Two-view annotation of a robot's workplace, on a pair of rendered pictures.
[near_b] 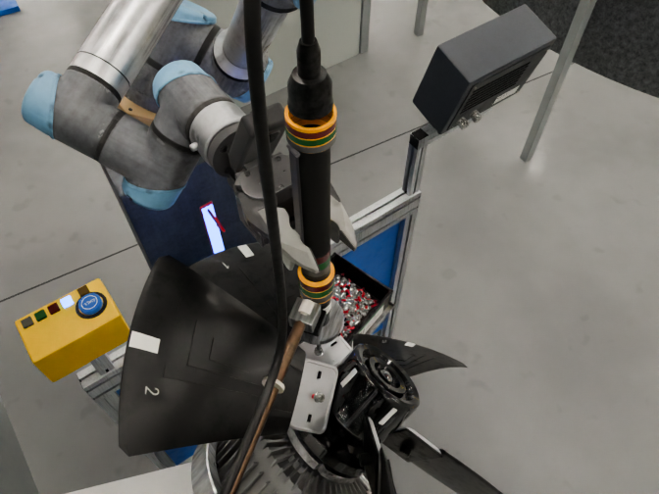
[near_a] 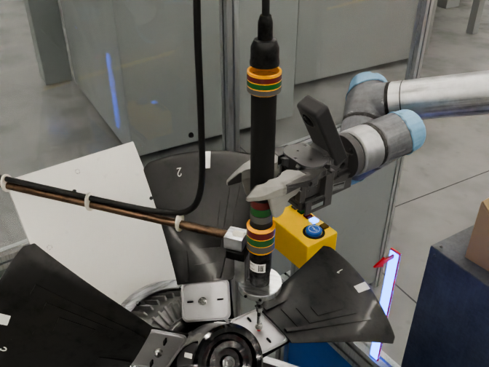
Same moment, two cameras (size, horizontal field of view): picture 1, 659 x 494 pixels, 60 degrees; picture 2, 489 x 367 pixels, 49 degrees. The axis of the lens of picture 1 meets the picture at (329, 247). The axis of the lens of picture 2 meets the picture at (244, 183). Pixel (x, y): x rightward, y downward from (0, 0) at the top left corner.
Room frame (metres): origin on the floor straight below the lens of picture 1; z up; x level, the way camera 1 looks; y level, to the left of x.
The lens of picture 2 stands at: (0.34, -0.61, 1.90)
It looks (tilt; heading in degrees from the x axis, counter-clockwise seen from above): 33 degrees down; 90
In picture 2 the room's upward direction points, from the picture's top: straight up
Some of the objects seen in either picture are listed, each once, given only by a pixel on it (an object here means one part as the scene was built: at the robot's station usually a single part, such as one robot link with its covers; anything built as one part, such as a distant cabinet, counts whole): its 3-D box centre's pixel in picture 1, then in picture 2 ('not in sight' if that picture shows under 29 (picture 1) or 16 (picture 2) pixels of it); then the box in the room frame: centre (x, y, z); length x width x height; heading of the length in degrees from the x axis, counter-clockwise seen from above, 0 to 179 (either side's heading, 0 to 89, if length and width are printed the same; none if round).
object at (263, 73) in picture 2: (311, 124); (264, 81); (0.36, 0.02, 1.64); 0.04 x 0.04 x 0.03
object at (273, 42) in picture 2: (315, 229); (262, 180); (0.36, 0.02, 1.50); 0.04 x 0.04 x 0.46
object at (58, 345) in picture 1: (76, 330); (300, 238); (0.48, 0.47, 1.02); 0.16 x 0.10 x 0.11; 126
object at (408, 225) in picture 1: (393, 285); not in sight; (0.96, -0.21, 0.39); 0.04 x 0.04 x 0.78; 36
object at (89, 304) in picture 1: (90, 304); (313, 231); (0.51, 0.43, 1.08); 0.04 x 0.04 x 0.02
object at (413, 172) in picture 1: (414, 164); not in sight; (0.96, -0.21, 0.96); 0.03 x 0.03 x 0.20; 36
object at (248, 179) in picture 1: (260, 181); (318, 170); (0.45, 0.08, 1.47); 0.12 x 0.08 x 0.09; 36
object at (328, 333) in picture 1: (315, 310); (254, 261); (0.35, 0.02, 1.34); 0.09 x 0.07 x 0.10; 160
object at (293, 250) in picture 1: (288, 251); (252, 180); (0.35, 0.04, 1.47); 0.09 x 0.03 x 0.06; 25
